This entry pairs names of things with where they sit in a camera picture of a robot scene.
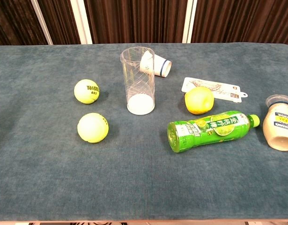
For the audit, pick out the yellow-green tennis ball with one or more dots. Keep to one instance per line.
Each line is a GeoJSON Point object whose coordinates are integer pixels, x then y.
{"type": "Point", "coordinates": [92, 128]}
{"type": "Point", "coordinates": [85, 92]}

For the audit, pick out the clear plastic tube container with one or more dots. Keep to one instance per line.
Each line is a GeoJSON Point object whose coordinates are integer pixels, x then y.
{"type": "Point", "coordinates": [134, 77]}

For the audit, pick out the yellow lemon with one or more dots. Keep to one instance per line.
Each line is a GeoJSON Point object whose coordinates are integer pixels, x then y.
{"type": "Point", "coordinates": [198, 100]}

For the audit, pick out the green lime drink bottle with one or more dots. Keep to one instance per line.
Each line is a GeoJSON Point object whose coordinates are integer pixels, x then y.
{"type": "Point", "coordinates": [204, 132]}

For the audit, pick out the white flat snack packet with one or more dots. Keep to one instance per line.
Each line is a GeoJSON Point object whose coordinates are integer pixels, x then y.
{"type": "Point", "coordinates": [225, 90]}

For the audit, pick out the teal velvet tablecloth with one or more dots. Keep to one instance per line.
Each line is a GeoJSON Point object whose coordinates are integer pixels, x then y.
{"type": "Point", "coordinates": [87, 178]}

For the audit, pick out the brown pleated curtain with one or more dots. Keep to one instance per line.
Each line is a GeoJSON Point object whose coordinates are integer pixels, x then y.
{"type": "Point", "coordinates": [139, 21]}

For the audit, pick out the cream mayonnaise squeeze bottle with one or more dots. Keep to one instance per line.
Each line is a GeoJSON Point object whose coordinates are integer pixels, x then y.
{"type": "Point", "coordinates": [278, 131]}

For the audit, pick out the white frame post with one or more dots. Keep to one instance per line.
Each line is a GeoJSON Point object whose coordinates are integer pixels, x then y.
{"type": "Point", "coordinates": [42, 22]}
{"type": "Point", "coordinates": [81, 22]}
{"type": "Point", "coordinates": [190, 21]}

